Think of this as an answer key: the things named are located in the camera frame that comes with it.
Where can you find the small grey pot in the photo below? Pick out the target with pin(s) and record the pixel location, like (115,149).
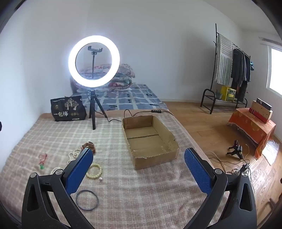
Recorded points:
(219,94)

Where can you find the brown wrist watch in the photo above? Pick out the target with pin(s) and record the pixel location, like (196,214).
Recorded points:
(89,145)

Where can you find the black power adapter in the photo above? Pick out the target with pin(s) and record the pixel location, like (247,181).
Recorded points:
(245,167)

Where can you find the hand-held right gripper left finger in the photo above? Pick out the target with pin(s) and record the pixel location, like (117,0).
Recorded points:
(79,169)

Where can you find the window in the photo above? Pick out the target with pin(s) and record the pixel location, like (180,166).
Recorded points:
(275,70)

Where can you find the striped towel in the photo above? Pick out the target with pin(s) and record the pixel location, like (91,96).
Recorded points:
(223,61)

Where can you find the small black floor tripod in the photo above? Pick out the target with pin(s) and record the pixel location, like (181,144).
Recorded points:
(236,149)

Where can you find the pale floral folded quilt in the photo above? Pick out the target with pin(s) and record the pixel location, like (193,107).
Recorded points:
(125,69)

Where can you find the tan box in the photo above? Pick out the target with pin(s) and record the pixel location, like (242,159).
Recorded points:
(260,112)

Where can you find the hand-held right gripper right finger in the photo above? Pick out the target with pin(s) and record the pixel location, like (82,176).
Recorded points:
(198,169)

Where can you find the black printed bag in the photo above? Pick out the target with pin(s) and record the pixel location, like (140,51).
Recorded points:
(68,110)

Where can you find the cardboard box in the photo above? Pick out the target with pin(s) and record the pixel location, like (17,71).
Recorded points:
(145,143)

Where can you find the yellow box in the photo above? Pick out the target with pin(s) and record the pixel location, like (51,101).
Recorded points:
(228,93)

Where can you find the blue patterned bed sheet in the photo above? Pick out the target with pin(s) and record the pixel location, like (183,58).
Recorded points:
(132,99)

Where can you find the dark hanging clothes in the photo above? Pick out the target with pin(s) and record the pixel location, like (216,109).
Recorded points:
(240,68)

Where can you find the dark flat box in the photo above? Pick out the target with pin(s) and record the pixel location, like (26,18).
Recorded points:
(264,104)

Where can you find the black clothes rack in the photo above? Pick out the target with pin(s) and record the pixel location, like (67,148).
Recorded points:
(208,91)

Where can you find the plaid blanket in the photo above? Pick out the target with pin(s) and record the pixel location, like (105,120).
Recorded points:
(132,193)

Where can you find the orange cloth covered table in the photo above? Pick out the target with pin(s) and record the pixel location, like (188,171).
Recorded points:
(249,127)

